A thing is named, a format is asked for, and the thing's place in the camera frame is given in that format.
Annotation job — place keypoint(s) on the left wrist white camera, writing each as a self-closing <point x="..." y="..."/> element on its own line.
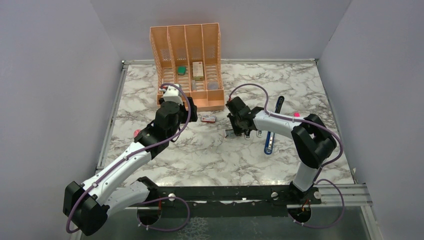
<point x="172" y="94"/>

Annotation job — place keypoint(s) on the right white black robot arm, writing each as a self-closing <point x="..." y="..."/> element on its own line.
<point x="314" y="142"/>

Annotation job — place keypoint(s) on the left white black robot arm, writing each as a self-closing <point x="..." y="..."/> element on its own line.
<point x="88" y="205"/>

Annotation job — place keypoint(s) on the green object in organizer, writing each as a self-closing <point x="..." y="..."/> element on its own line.
<point x="181" y="70"/>

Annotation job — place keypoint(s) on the orange plastic desk organizer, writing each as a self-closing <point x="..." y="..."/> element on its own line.
<point x="181" y="45"/>

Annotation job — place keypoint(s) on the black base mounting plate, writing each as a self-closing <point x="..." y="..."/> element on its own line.
<point x="179" y="208"/>

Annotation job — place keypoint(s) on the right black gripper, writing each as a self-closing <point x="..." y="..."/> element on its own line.
<point x="237" y="131"/>

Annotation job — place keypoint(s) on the white green box in organizer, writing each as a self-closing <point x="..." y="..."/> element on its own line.
<point x="198" y="71"/>

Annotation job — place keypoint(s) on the red white staple box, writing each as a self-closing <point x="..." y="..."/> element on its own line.
<point x="207" y="118"/>

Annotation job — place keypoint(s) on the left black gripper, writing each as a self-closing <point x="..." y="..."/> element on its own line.
<point x="183" y="108"/>

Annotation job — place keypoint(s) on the clear round lid in organizer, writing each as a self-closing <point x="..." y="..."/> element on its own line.
<point x="213" y="85"/>

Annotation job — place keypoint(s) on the aluminium frame rail front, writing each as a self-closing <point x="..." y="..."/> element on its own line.
<point x="325" y="194"/>

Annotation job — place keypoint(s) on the blue stapler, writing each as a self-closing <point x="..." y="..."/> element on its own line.
<point x="270" y="138"/>

